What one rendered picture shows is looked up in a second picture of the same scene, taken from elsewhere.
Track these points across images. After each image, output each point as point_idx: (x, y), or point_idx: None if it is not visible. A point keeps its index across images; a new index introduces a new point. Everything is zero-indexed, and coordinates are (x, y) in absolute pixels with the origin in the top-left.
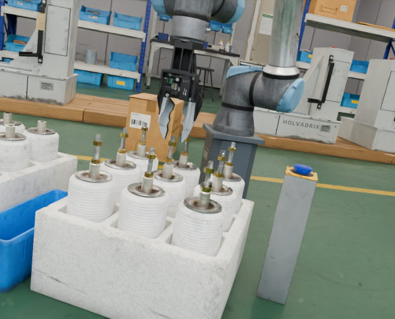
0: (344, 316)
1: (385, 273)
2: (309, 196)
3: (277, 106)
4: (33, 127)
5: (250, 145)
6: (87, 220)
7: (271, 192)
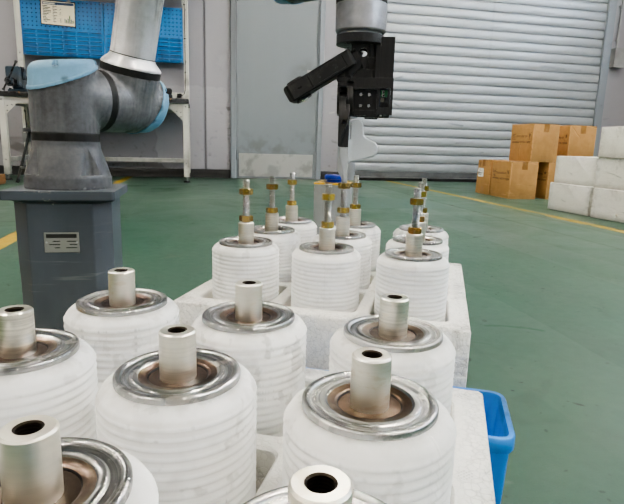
0: None
1: None
2: (351, 200)
3: (152, 122)
4: (90, 309)
5: (119, 197)
6: (451, 305)
7: None
